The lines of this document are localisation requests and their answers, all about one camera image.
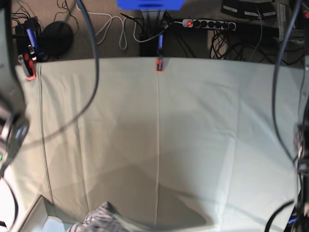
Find blue striped white t-shirt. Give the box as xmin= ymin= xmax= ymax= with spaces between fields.
xmin=66 ymin=202 xmax=152 ymax=232

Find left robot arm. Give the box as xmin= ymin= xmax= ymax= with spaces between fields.
xmin=264 ymin=0 xmax=309 ymax=232

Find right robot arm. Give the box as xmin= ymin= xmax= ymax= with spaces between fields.
xmin=0 ymin=0 xmax=29 ymax=177

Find red clamp top centre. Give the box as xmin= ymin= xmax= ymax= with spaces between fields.
xmin=155 ymin=58 xmax=163 ymax=73

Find grey-green table cloth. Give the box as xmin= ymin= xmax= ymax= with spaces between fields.
xmin=6 ymin=58 xmax=295 ymax=232

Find white power strip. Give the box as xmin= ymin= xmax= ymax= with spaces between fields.
xmin=182 ymin=19 xmax=237 ymax=31

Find blue plastic block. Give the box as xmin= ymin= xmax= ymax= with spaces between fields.
xmin=116 ymin=0 xmax=185 ymax=10

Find black round base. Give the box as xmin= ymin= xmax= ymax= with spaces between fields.
xmin=39 ymin=21 xmax=73 ymax=58

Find red clamp left corner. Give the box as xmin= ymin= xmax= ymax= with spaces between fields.
xmin=18 ymin=53 xmax=36 ymax=81

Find black flat boxes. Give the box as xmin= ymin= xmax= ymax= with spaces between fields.
xmin=221 ymin=0 xmax=277 ymax=20

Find white box corner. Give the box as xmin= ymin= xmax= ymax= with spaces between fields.
xmin=10 ymin=195 xmax=66 ymax=232

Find white looped cable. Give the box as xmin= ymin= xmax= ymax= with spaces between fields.
xmin=77 ymin=0 xmax=145 ymax=50

